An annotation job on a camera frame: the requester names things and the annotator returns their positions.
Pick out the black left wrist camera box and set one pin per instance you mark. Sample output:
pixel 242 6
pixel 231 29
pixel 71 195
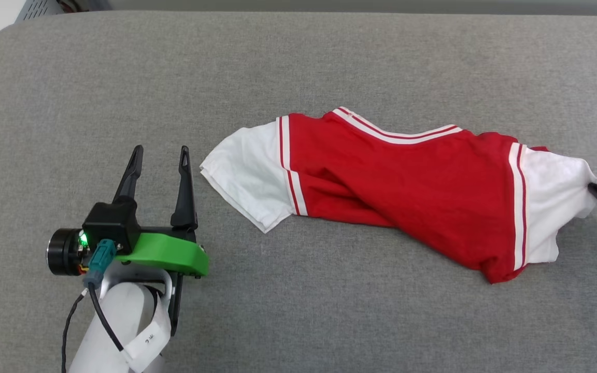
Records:
pixel 112 223

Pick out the grey vented metal case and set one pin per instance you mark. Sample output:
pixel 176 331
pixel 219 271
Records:
pixel 39 9

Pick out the grey fabric sofa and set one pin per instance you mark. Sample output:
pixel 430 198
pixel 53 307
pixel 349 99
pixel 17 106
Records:
pixel 329 311

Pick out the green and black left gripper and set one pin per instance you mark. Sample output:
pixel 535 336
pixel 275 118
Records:
pixel 169 254

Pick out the red and white shirt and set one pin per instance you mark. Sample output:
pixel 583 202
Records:
pixel 407 181

